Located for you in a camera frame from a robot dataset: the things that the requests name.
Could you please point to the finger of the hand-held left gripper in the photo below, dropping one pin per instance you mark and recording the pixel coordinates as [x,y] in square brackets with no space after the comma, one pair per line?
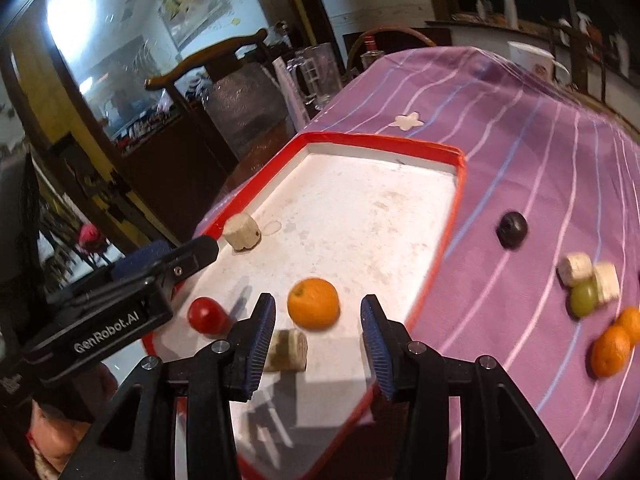
[142,259]
[192,260]

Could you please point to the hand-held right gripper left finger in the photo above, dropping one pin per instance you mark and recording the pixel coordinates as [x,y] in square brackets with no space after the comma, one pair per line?
[262,345]

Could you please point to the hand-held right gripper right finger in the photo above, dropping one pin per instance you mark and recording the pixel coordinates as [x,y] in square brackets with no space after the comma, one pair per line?
[377,347]

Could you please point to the red tomato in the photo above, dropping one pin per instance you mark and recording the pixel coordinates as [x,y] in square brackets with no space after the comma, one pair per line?
[205,316]

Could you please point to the smooth orange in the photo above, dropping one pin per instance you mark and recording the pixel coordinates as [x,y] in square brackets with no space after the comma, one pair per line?
[313,305]

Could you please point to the red-rimmed white tray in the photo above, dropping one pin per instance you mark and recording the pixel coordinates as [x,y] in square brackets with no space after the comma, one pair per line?
[360,220]

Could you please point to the green grape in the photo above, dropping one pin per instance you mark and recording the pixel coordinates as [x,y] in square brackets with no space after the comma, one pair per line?
[584,300]

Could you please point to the bumpy mandarin orange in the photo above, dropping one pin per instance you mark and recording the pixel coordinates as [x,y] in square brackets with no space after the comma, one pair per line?
[610,352]

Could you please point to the person's left hand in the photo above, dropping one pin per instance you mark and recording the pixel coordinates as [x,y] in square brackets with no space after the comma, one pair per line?
[50,440]

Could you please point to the dark wooden cabinet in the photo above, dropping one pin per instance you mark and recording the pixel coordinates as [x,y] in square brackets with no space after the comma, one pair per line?
[165,160]

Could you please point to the glass beer mug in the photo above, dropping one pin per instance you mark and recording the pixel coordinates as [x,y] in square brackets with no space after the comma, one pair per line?
[315,75]

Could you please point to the purple striped tablecloth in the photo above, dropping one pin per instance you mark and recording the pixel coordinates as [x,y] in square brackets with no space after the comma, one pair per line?
[530,160]

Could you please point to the small mandarin orange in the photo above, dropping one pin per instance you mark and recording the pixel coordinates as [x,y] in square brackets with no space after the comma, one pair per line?
[631,324]

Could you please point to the clear bottle red cap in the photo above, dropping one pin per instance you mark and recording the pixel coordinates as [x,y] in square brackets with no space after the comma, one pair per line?
[370,54]

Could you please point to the curved wooden chair back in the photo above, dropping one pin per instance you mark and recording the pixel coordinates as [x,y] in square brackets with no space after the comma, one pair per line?
[400,31]

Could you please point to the white mug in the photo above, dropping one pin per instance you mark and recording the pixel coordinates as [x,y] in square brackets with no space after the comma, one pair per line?
[532,62]

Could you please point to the white paper roll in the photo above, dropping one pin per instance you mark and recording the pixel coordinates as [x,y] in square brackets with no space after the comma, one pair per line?
[509,5]

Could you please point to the framed wall painting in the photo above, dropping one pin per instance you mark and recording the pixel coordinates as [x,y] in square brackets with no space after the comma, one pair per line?
[192,0]

